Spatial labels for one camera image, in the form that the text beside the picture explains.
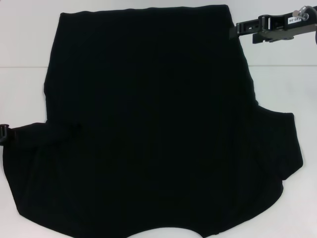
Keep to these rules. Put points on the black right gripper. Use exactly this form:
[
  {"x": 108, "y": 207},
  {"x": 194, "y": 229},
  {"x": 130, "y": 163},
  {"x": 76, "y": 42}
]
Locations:
[{"x": 280, "y": 27}]

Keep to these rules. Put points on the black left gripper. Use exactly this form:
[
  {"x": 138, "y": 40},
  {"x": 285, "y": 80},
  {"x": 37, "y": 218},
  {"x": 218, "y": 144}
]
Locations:
[{"x": 3, "y": 135}]

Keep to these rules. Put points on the black shirt with white print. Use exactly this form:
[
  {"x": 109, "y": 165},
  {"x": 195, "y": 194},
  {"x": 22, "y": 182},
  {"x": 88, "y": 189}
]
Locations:
[{"x": 153, "y": 111}]

